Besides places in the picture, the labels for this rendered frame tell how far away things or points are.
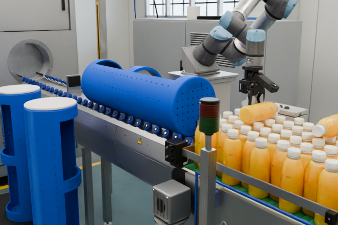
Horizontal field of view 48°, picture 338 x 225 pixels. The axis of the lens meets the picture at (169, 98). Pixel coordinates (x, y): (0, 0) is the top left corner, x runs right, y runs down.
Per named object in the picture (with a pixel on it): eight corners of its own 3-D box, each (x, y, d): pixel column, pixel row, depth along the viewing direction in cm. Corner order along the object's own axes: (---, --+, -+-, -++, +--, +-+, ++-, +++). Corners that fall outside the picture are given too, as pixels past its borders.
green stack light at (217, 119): (208, 126, 122) (209, 111, 121) (223, 130, 117) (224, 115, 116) (194, 129, 118) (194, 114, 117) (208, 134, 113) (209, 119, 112)
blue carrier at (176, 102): (121, 99, 253) (118, 57, 246) (216, 129, 187) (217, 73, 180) (82, 107, 236) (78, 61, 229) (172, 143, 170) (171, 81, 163)
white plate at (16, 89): (18, 83, 265) (19, 85, 265) (-16, 90, 241) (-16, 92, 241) (49, 86, 253) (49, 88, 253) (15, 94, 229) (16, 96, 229)
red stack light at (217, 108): (209, 111, 121) (209, 99, 120) (224, 115, 116) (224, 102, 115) (194, 114, 117) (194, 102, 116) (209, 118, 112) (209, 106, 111)
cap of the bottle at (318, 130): (319, 122, 125) (316, 123, 124) (328, 130, 123) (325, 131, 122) (312, 129, 128) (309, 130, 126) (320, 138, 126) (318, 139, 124)
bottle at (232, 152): (223, 177, 146) (225, 130, 142) (242, 180, 143) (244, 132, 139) (220, 185, 139) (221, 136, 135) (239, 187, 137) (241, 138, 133)
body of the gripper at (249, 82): (249, 91, 170) (250, 64, 168) (265, 94, 164) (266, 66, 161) (238, 93, 166) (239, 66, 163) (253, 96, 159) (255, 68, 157)
